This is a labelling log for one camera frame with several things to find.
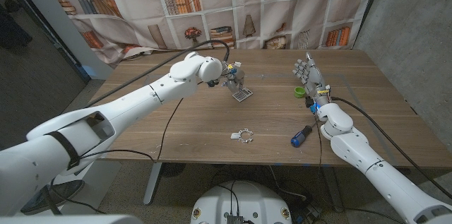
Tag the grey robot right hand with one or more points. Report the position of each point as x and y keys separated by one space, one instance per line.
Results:
x=314 y=79

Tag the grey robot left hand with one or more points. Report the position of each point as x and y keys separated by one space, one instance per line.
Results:
x=236 y=81

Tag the grey pocket calculator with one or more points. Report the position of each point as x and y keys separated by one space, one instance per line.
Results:
x=243 y=94

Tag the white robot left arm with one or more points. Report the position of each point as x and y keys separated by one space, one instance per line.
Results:
x=134 y=104

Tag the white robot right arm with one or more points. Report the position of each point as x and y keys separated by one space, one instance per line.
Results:
x=370 y=164

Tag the small green cup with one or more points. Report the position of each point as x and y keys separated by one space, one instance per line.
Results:
x=299 y=92

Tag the printed bookshelf backdrop cloth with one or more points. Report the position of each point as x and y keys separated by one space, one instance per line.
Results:
x=226 y=15

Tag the black backdrop stand pole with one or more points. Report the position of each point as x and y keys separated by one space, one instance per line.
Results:
x=370 y=1

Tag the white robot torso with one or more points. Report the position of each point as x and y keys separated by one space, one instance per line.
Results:
x=243 y=203

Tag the white table leg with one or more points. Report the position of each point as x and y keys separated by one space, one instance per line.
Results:
x=153 y=185

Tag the white floor plate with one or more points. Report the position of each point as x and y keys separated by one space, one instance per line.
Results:
x=102 y=181

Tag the black round chair base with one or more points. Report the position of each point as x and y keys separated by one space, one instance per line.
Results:
x=65 y=190

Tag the dark perforated panel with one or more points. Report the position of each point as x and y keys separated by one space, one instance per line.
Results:
x=31 y=75

